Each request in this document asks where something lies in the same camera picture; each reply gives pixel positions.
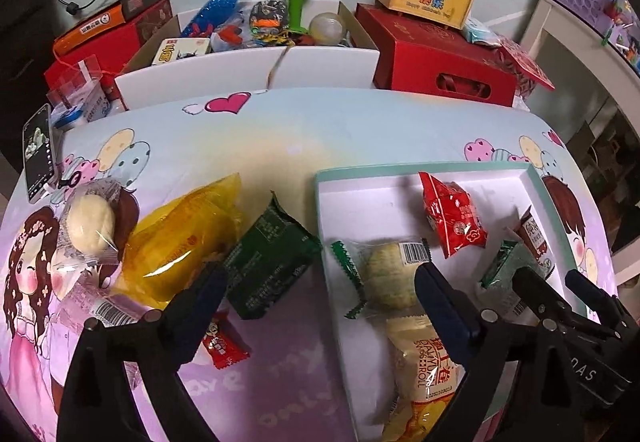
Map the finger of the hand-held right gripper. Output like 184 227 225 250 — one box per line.
565 269 626 323
512 267 576 325

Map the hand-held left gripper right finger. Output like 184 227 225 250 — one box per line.
414 263 586 442

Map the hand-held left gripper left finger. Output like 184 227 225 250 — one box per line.
59 264 228 442

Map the white and green snack packet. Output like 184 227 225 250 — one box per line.
480 239 546 303

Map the small red candy packet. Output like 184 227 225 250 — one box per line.
202 314 251 369

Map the red and white stick packet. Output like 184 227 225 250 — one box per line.
517 204 557 278

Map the green-edged clear bun packet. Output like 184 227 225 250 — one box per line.
331 239 433 320

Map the cream and orange snack packet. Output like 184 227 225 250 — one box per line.
382 314 468 442

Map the yellow bread packet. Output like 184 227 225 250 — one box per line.
112 174 243 310

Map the red snack packet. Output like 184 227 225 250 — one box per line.
419 171 488 259

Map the pink snack packet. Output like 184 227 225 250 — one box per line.
50 247 151 328

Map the white tray with teal rim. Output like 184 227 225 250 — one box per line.
314 162 588 442

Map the round bun clear packet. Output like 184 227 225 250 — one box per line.
57 179 126 268

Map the pink cartoon printed blanket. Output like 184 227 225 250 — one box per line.
0 87 626 442

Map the red patterned lid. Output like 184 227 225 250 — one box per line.
500 39 556 98

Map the black smartphone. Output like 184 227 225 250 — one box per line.
22 103 58 203

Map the blue and white small tub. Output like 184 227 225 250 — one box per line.
52 104 86 129

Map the red gift box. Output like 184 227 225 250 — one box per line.
355 3 518 108

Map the clear plastic box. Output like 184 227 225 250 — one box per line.
47 54 111 123

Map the small white card box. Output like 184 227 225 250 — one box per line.
152 37 211 68

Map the white shelf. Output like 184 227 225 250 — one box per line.
520 0 640 133

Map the teal tissue pack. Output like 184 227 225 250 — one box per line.
462 19 501 45

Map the white cardboard box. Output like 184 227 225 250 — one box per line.
114 0 381 110

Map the flat red box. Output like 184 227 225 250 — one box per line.
44 0 176 95

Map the colourful toy bundle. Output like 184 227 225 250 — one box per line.
248 0 291 45

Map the blue bottle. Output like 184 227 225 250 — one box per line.
182 0 249 40

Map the clear ball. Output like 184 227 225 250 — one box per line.
308 12 346 45

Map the orange and black box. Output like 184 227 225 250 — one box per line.
52 0 166 57

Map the green dumbbell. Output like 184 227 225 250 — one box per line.
281 0 317 35

